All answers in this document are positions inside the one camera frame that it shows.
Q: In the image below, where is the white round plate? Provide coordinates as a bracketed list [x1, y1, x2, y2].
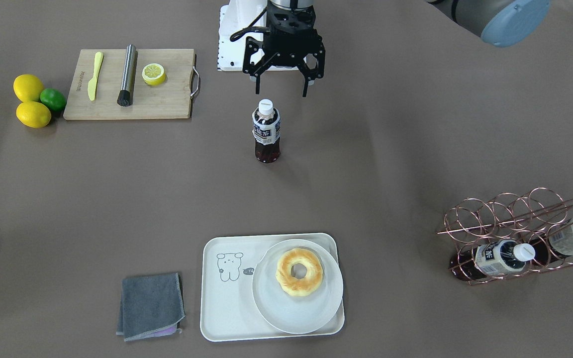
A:
[252, 239, 344, 335]

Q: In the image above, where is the green lime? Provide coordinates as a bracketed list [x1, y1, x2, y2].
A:
[39, 88, 67, 112]

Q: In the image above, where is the glazed donut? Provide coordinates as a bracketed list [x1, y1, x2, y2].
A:
[275, 248, 324, 297]

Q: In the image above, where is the grey folded cloth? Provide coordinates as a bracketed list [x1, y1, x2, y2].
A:
[116, 272, 185, 342]

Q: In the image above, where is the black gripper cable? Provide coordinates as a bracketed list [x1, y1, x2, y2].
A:
[229, 5, 270, 43]

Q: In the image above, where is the cream bunny tray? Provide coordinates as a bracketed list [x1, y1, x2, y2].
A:
[200, 233, 344, 342]

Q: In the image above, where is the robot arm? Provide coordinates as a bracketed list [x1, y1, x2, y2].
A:
[229, 0, 551, 96]

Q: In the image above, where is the whole yellow lemon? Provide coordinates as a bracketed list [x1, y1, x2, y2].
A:
[13, 74, 45, 102]

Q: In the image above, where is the copper wire bottle rack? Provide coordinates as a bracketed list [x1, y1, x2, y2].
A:
[442, 187, 573, 285]

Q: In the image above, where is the half lemon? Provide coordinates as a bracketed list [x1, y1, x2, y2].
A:
[141, 63, 167, 86]

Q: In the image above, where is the wooden cutting board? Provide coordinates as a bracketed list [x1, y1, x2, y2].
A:
[63, 48, 196, 120]

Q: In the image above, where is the yellow plastic knife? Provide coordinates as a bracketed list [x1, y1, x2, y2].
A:
[87, 51, 104, 101]

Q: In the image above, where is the tea bottle white cap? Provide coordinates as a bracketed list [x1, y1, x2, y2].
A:
[252, 98, 282, 164]

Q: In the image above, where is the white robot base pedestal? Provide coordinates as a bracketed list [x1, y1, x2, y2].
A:
[217, 0, 269, 71]

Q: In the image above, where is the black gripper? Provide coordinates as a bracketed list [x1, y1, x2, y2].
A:
[242, 7, 327, 97]

